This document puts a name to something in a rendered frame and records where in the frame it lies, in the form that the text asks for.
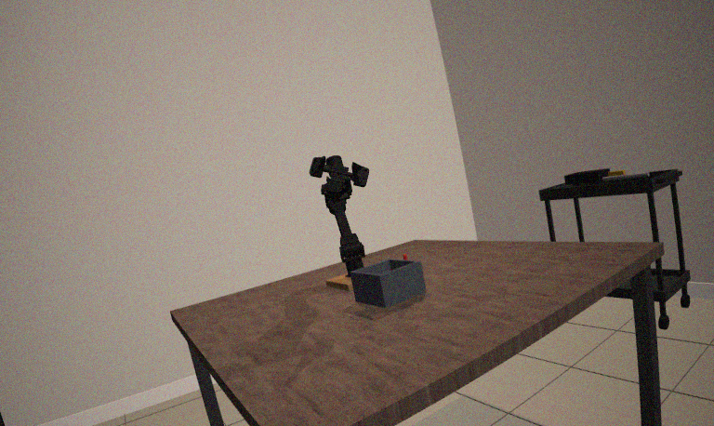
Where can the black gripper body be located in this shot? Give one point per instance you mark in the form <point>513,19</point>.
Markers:
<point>338,173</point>

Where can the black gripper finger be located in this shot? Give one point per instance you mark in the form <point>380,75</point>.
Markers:
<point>358,172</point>
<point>319,165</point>

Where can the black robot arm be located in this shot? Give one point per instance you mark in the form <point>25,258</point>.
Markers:
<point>335,199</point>

